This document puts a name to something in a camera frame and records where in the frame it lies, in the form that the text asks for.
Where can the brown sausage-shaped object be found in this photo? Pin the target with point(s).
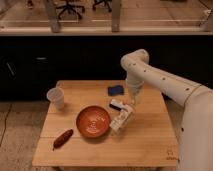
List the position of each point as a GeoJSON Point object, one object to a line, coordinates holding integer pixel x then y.
{"type": "Point", "coordinates": [62, 139]}

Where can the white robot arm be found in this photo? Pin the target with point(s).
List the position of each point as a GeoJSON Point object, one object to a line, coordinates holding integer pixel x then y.
{"type": "Point", "coordinates": [196, 137]}

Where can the translucent plastic cup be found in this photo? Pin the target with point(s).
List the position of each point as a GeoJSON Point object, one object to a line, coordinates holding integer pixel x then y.
{"type": "Point", "coordinates": [56, 97]}

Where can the blue sponge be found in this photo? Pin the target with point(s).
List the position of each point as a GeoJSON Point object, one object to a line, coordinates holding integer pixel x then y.
{"type": "Point", "coordinates": [115, 90]}

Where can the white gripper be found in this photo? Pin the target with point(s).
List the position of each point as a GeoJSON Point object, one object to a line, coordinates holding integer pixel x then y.
{"type": "Point", "coordinates": [119, 121]}

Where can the orange bowl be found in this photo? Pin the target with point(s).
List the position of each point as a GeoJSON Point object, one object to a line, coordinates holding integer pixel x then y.
{"type": "Point", "coordinates": [93, 122]}

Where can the wooden table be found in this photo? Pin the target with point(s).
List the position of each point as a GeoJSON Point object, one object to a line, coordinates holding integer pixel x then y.
{"type": "Point", "coordinates": [148, 139]}

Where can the black office chair left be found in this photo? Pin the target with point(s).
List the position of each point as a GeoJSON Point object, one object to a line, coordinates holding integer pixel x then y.
{"type": "Point", "coordinates": [71, 7]}

